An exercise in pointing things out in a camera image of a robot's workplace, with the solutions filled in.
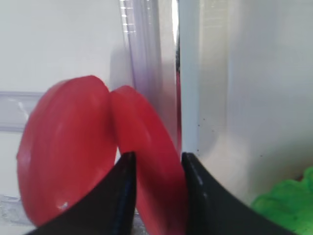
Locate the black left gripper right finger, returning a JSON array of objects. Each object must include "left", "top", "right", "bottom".
[{"left": 181, "top": 152, "right": 292, "bottom": 235}]

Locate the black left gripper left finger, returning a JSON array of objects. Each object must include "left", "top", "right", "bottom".
[{"left": 30, "top": 151, "right": 136, "bottom": 235}]

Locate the red tomato slice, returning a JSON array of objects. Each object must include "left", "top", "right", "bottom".
[
  {"left": 17, "top": 75, "right": 116, "bottom": 226},
  {"left": 110, "top": 86, "right": 188, "bottom": 235}
]

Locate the green lettuce leaf on tray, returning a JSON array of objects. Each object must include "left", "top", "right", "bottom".
[{"left": 251, "top": 167, "right": 313, "bottom": 235}]

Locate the white rectangular metal tray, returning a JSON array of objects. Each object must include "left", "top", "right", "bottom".
[{"left": 156, "top": 0, "right": 313, "bottom": 235}]

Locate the clear tomato holder rail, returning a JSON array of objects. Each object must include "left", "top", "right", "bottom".
[{"left": 0, "top": 91, "right": 44, "bottom": 133}]

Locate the left long clear rail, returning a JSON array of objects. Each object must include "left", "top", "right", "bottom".
[{"left": 119, "top": 0, "right": 162, "bottom": 109}]

